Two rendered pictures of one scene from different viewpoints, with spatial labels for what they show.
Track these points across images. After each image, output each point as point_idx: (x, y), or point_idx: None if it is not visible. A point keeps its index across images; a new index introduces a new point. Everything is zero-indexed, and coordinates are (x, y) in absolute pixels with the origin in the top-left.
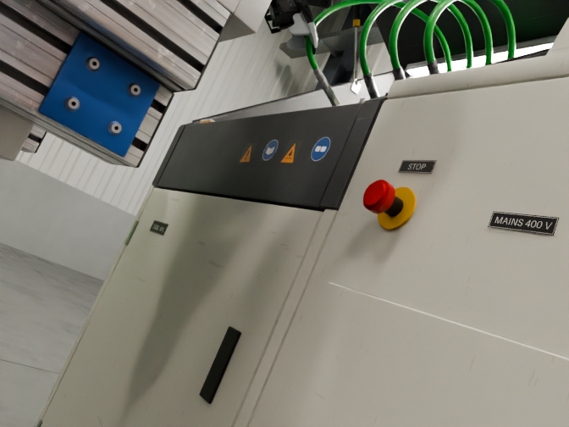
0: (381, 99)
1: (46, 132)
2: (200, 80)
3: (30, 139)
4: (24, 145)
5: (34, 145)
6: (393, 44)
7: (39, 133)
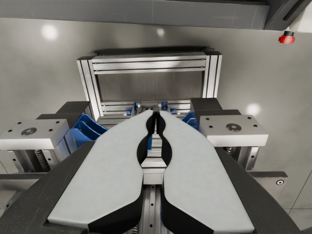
0: (283, 29)
1: (87, 106)
2: (238, 111)
3: (90, 107)
4: (91, 107)
5: (90, 104)
6: None
7: (88, 107)
